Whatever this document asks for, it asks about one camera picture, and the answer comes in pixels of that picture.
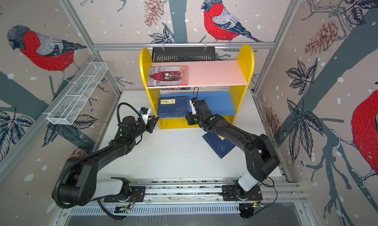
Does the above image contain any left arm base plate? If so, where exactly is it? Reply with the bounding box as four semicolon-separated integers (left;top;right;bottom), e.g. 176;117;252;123
104;186;146;203

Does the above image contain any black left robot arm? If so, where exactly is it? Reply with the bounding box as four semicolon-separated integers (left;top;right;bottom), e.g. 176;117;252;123
52;103;159;209

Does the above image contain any red illustrated book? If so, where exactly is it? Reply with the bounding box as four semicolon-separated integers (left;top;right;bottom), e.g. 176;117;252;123
147;66;189;87

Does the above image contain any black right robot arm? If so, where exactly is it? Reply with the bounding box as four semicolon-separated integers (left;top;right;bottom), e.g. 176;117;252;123
186;98;280;200

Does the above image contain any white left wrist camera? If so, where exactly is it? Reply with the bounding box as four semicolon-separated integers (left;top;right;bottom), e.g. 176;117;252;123
139;107;150;125

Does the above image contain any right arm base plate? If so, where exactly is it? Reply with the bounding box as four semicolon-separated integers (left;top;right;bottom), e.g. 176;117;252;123
220;185;263;201

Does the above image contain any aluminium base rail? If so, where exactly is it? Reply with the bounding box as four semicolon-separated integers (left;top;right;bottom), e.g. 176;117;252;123
79;178;305;216

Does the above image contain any navy book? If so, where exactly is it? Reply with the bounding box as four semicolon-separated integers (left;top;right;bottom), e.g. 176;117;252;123
202;132;235;159
157;96;188;119

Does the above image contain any aluminium top crossbar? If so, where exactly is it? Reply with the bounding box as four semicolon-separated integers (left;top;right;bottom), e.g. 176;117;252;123
92;42;275;51

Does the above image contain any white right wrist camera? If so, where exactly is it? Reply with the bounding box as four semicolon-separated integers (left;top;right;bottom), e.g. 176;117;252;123
190;98;199;115

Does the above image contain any white wire mesh basket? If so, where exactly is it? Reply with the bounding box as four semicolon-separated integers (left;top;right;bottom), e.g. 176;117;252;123
43;62;108;125

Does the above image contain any black perforated tray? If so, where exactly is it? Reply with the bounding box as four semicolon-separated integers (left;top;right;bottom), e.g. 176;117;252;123
152;46;216;63

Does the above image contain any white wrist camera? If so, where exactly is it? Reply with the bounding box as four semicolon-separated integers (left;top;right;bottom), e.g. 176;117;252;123
190;98;199;115
139;107;150;125

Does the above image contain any yellow shelf with coloured boards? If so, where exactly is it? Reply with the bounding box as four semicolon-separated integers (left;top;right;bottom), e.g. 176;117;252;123
139;44;256;131

